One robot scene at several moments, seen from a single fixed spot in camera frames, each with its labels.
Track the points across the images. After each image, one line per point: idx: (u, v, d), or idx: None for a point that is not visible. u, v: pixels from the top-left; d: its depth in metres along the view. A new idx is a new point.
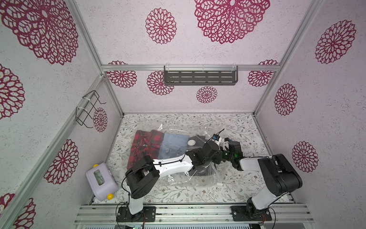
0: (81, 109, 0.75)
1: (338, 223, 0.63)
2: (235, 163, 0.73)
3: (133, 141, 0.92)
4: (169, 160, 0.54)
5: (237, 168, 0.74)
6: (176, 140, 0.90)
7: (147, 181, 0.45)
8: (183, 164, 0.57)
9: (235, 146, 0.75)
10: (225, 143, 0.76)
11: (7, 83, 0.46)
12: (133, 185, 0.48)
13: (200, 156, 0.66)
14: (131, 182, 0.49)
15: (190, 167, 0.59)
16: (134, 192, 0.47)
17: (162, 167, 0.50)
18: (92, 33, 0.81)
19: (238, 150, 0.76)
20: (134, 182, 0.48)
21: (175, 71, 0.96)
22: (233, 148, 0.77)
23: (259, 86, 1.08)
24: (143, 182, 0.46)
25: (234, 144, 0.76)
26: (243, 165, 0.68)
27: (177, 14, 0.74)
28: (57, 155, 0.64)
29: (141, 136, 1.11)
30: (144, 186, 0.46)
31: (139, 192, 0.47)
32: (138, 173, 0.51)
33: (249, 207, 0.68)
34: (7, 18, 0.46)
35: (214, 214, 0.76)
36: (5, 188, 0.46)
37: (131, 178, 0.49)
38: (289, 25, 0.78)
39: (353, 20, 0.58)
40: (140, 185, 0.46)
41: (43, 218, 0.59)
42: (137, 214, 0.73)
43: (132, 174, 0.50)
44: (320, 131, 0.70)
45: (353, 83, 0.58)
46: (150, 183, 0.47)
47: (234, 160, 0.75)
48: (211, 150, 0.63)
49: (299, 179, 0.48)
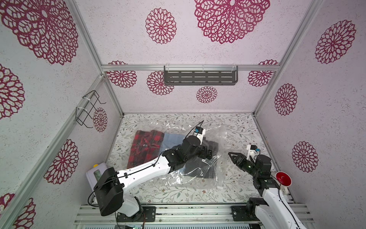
0: (81, 109, 0.75)
1: (338, 223, 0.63)
2: (257, 182, 0.62)
3: (133, 142, 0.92)
4: (137, 169, 0.48)
5: (257, 188, 0.62)
6: (176, 140, 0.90)
7: (111, 198, 0.41)
8: (156, 169, 0.51)
9: (263, 163, 0.61)
10: (251, 151, 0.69)
11: (7, 83, 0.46)
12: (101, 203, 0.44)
13: (179, 154, 0.60)
14: (98, 200, 0.45)
15: (167, 170, 0.54)
16: (101, 212, 0.43)
17: (128, 178, 0.45)
18: (92, 33, 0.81)
19: (267, 169, 0.62)
20: (100, 199, 0.44)
21: (175, 71, 0.96)
22: (262, 166, 0.62)
23: (259, 86, 1.08)
24: (107, 200, 0.42)
25: (262, 161, 0.62)
26: (266, 198, 0.57)
27: (177, 14, 0.74)
28: (57, 155, 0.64)
29: (141, 136, 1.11)
30: (108, 204, 0.42)
31: (108, 210, 0.45)
32: (105, 188, 0.46)
33: (249, 205, 0.68)
34: (7, 18, 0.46)
35: (214, 215, 0.76)
36: (5, 188, 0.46)
37: (98, 195, 0.45)
38: (289, 25, 0.78)
39: (353, 20, 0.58)
40: (105, 203, 0.42)
41: (43, 219, 0.57)
42: (138, 213, 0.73)
43: (98, 191, 0.46)
44: (320, 131, 0.70)
45: (353, 82, 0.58)
46: (116, 200, 0.43)
47: (258, 179, 0.63)
48: (191, 147, 0.57)
49: None
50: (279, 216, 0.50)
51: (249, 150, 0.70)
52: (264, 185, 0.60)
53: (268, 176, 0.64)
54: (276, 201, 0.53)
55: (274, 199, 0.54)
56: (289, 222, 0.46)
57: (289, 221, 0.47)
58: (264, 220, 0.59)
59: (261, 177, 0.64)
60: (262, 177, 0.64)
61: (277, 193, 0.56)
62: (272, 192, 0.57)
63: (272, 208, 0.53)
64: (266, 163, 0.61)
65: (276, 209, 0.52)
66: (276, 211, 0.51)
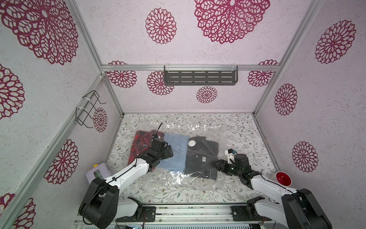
0: (81, 109, 0.75)
1: (338, 223, 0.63)
2: (244, 179, 0.66)
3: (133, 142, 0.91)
4: (122, 171, 0.52)
5: (245, 184, 0.66)
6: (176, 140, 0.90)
7: (108, 202, 0.42)
8: (138, 167, 0.56)
9: (241, 160, 0.69)
10: (229, 155, 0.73)
11: (7, 83, 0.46)
12: (95, 216, 0.42)
13: (151, 153, 0.69)
14: (91, 215, 0.42)
15: (145, 166, 0.59)
16: (99, 222, 0.41)
17: (117, 181, 0.47)
18: (92, 33, 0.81)
19: (245, 163, 0.69)
20: (93, 213, 0.43)
21: (175, 71, 0.96)
22: (241, 162, 0.70)
23: (259, 86, 1.08)
24: (104, 206, 0.42)
25: (239, 158, 0.70)
26: (254, 184, 0.62)
27: (177, 14, 0.74)
28: (57, 155, 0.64)
29: (141, 136, 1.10)
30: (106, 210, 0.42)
31: (106, 219, 0.43)
32: (96, 201, 0.45)
33: (249, 208, 0.68)
34: (7, 18, 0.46)
35: (214, 215, 0.76)
36: (5, 188, 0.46)
37: (89, 212, 0.43)
38: (289, 25, 0.78)
39: (353, 20, 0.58)
40: (102, 210, 0.42)
41: (43, 219, 0.57)
42: (139, 209, 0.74)
43: (89, 206, 0.44)
44: (320, 131, 0.70)
45: (353, 82, 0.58)
46: (113, 202, 0.44)
47: (243, 175, 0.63)
48: (161, 144, 0.70)
49: (328, 222, 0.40)
50: (271, 192, 0.53)
51: (229, 155, 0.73)
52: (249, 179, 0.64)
53: (250, 171, 0.71)
54: (262, 182, 0.59)
55: (260, 181, 0.60)
56: (279, 190, 0.51)
57: (278, 189, 0.51)
58: (268, 213, 0.58)
59: (244, 172, 0.70)
60: (246, 172, 0.71)
61: (259, 177, 0.63)
62: (256, 177, 0.63)
63: (262, 190, 0.58)
64: (242, 159, 0.68)
65: (266, 188, 0.55)
66: (267, 189, 0.55)
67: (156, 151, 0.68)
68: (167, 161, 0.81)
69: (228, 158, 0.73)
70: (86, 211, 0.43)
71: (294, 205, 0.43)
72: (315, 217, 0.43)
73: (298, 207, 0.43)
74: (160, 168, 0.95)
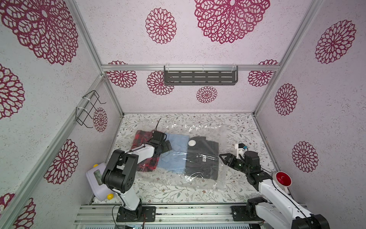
0: (81, 109, 0.75)
1: (338, 223, 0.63)
2: (251, 179, 0.63)
3: (133, 141, 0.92)
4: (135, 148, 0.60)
5: (251, 184, 0.62)
6: (176, 141, 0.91)
7: (131, 164, 0.50)
8: (147, 147, 0.66)
9: (251, 158, 0.64)
10: (239, 150, 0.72)
11: (7, 83, 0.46)
12: (119, 180, 0.48)
13: (153, 141, 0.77)
14: (115, 180, 0.48)
15: (153, 147, 0.69)
16: (124, 184, 0.47)
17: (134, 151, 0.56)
18: (92, 33, 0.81)
19: (255, 163, 0.64)
20: (117, 177, 0.49)
21: (175, 71, 0.96)
22: (250, 161, 0.65)
23: (259, 86, 1.08)
24: (127, 170, 0.49)
25: (250, 156, 0.65)
26: (263, 190, 0.58)
27: (177, 14, 0.74)
28: (57, 155, 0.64)
29: (142, 135, 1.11)
30: (130, 172, 0.50)
31: (128, 182, 0.50)
32: (117, 169, 0.51)
33: (249, 207, 0.68)
34: (7, 18, 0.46)
35: (213, 214, 0.77)
36: (5, 188, 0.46)
37: (113, 177, 0.49)
38: (289, 25, 0.78)
39: (353, 19, 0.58)
40: (126, 173, 0.49)
41: (43, 219, 0.57)
42: (139, 208, 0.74)
43: (112, 173, 0.49)
44: (320, 131, 0.70)
45: (353, 82, 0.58)
46: (134, 168, 0.52)
47: (250, 175, 0.65)
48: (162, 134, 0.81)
49: None
50: (280, 206, 0.50)
51: (239, 150, 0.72)
52: (257, 180, 0.60)
53: (259, 171, 0.67)
54: (273, 192, 0.54)
55: (271, 189, 0.55)
56: (290, 208, 0.47)
57: (289, 206, 0.48)
58: (267, 217, 0.58)
59: (252, 172, 0.66)
60: (254, 172, 0.66)
61: (271, 184, 0.57)
62: (268, 183, 0.58)
63: (270, 199, 0.55)
64: (254, 158, 0.63)
65: (275, 199, 0.52)
66: (275, 200, 0.52)
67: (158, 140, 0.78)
68: (167, 162, 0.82)
69: (238, 152, 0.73)
70: (109, 178, 0.49)
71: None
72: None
73: None
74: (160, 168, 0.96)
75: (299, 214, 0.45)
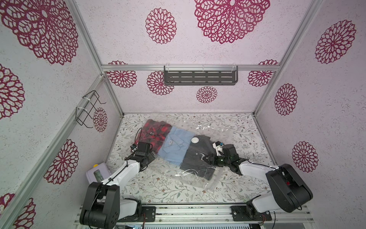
0: (81, 109, 0.75)
1: (338, 222, 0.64)
2: (233, 167, 0.69)
3: (143, 128, 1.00)
4: (116, 171, 0.53)
5: (236, 172, 0.69)
6: (181, 136, 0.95)
7: (112, 200, 0.43)
8: (131, 166, 0.58)
9: (229, 149, 0.71)
10: (218, 147, 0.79)
11: (7, 83, 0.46)
12: (101, 218, 0.42)
13: (138, 154, 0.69)
14: (95, 219, 0.42)
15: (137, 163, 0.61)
16: (107, 221, 0.42)
17: (115, 180, 0.48)
18: (92, 33, 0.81)
19: (233, 152, 0.72)
20: (98, 216, 0.42)
21: (175, 71, 0.96)
22: (228, 151, 0.73)
23: (259, 86, 1.08)
24: (107, 207, 0.42)
25: (227, 148, 0.73)
26: (243, 170, 0.64)
27: (177, 14, 0.74)
28: (57, 156, 0.64)
29: (151, 124, 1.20)
30: (112, 208, 0.43)
31: (112, 218, 0.44)
32: (97, 205, 0.45)
33: (249, 209, 0.67)
34: (7, 18, 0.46)
35: (214, 215, 0.76)
36: (5, 188, 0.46)
37: (93, 216, 0.42)
38: (289, 25, 0.78)
39: (353, 20, 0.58)
40: (107, 211, 0.42)
41: (43, 219, 0.57)
42: (139, 206, 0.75)
43: (92, 211, 0.43)
44: (320, 131, 0.70)
45: (353, 82, 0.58)
46: (115, 202, 0.44)
47: (232, 163, 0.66)
48: (147, 144, 0.74)
49: (308, 191, 0.45)
50: (259, 173, 0.55)
51: (217, 147, 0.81)
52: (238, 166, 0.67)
53: (238, 159, 0.74)
54: (249, 165, 0.62)
55: (245, 164, 0.64)
56: (265, 169, 0.54)
57: (263, 169, 0.54)
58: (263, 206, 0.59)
59: (233, 161, 0.73)
60: (234, 161, 0.74)
61: (248, 162, 0.65)
62: (244, 162, 0.66)
63: (250, 173, 0.61)
64: (231, 148, 0.71)
65: (252, 171, 0.59)
66: (254, 171, 0.58)
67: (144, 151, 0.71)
68: (168, 153, 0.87)
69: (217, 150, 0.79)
70: (90, 216, 0.42)
71: (278, 180, 0.46)
72: (297, 188, 0.47)
73: (282, 181, 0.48)
74: (160, 169, 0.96)
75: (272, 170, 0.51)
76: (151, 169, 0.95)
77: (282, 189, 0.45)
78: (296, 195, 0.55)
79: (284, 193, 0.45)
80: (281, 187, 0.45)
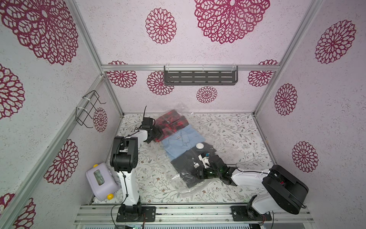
0: (81, 109, 0.75)
1: (338, 222, 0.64)
2: (226, 180, 0.67)
3: (164, 116, 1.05)
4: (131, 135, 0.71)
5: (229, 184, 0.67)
6: (191, 135, 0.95)
7: (134, 145, 0.57)
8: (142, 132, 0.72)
9: (215, 161, 0.69)
10: (205, 159, 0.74)
11: (7, 83, 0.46)
12: (126, 160, 0.56)
13: (144, 127, 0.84)
14: (122, 161, 0.56)
15: (146, 131, 0.76)
16: (132, 162, 0.56)
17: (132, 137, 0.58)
18: (92, 33, 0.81)
19: (221, 164, 0.69)
20: (123, 159, 0.56)
21: (175, 71, 0.96)
22: (216, 164, 0.70)
23: (259, 86, 1.08)
24: (132, 151, 0.57)
25: (213, 161, 0.70)
26: (237, 181, 0.63)
27: (177, 15, 0.74)
28: (57, 155, 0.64)
29: (173, 115, 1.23)
30: (134, 152, 0.58)
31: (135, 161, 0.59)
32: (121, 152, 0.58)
33: (251, 213, 0.66)
34: (7, 18, 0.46)
35: (214, 215, 0.76)
36: (5, 188, 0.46)
37: (120, 159, 0.56)
38: (289, 25, 0.78)
39: (353, 20, 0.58)
40: (132, 153, 0.56)
41: (43, 219, 0.57)
42: (139, 206, 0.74)
43: (118, 156, 0.56)
44: (320, 131, 0.70)
45: (353, 82, 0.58)
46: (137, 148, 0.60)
47: (223, 177, 0.69)
48: (149, 118, 0.86)
49: (302, 185, 0.46)
50: (254, 182, 0.54)
51: (203, 159, 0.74)
52: (230, 178, 0.65)
53: (228, 170, 0.73)
54: (241, 175, 0.60)
55: (238, 174, 0.62)
56: (258, 176, 0.53)
57: (257, 176, 0.53)
58: (264, 207, 0.59)
59: (223, 173, 0.71)
60: (224, 173, 0.71)
61: (238, 171, 0.64)
62: (235, 173, 0.64)
63: (244, 182, 0.60)
64: (218, 162, 0.68)
65: (247, 180, 0.57)
66: (249, 181, 0.56)
67: (148, 124, 0.86)
68: (169, 145, 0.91)
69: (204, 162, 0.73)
70: (116, 161, 0.56)
71: (277, 186, 0.46)
72: (294, 186, 0.47)
73: (279, 184, 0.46)
74: (160, 168, 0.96)
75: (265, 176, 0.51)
76: (151, 169, 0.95)
77: (284, 193, 0.45)
78: (295, 195, 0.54)
79: (287, 198, 0.44)
80: (282, 192, 0.45)
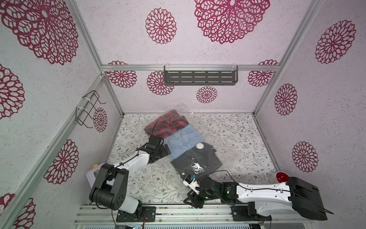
0: (81, 109, 0.75)
1: (337, 222, 0.62)
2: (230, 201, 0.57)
3: (163, 116, 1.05)
4: (127, 159, 0.55)
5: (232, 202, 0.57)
6: (191, 136, 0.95)
7: (120, 182, 0.45)
8: (141, 156, 0.60)
9: (211, 188, 0.58)
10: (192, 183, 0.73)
11: (7, 83, 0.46)
12: (108, 197, 0.44)
13: (149, 147, 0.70)
14: (103, 198, 0.45)
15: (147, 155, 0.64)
16: (114, 202, 0.44)
17: (125, 165, 0.51)
18: (92, 33, 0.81)
19: (216, 185, 0.58)
20: (106, 195, 0.45)
21: (175, 71, 0.96)
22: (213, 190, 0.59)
23: (259, 86, 1.08)
24: (116, 188, 0.45)
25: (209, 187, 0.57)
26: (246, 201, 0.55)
27: (177, 14, 0.74)
28: (57, 155, 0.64)
29: (173, 114, 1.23)
30: (119, 191, 0.45)
31: (118, 200, 0.46)
32: (106, 185, 0.47)
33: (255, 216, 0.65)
34: (7, 18, 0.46)
35: (214, 215, 0.76)
36: (5, 188, 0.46)
37: (101, 195, 0.45)
38: (289, 25, 0.78)
39: (353, 20, 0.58)
40: (115, 192, 0.44)
41: (43, 219, 0.57)
42: (139, 208, 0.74)
43: (101, 190, 0.46)
44: (320, 131, 0.70)
45: (353, 82, 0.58)
46: (124, 183, 0.47)
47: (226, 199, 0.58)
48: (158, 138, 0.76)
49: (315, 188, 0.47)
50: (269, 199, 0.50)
51: (191, 183, 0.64)
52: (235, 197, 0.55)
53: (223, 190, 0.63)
54: (251, 194, 0.53)
55: (248, 192, 0.54)
56: (278, 195, 0.47)
57: (276, 195, 0.47)
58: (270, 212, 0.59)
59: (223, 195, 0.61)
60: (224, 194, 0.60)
61: (245, 190, 0.55)
62: (243, 194, 0.54)
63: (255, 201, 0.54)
64: (212, 187, 0.57)
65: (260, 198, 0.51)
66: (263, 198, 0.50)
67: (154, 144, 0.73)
68: (169, 145, 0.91)
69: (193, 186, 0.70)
70: (97, 194, 0.45)
71: (308, 205, 0.42)
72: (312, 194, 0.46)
73: (308, 202, 0.43)
74: (160, 169, 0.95)
75: (287, 194, 0.45)
76: (151, 169, 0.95)
77: (316, 210, 0.42)
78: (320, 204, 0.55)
79: (320, 214, 0.42)
80: (316, 211, 0.42)
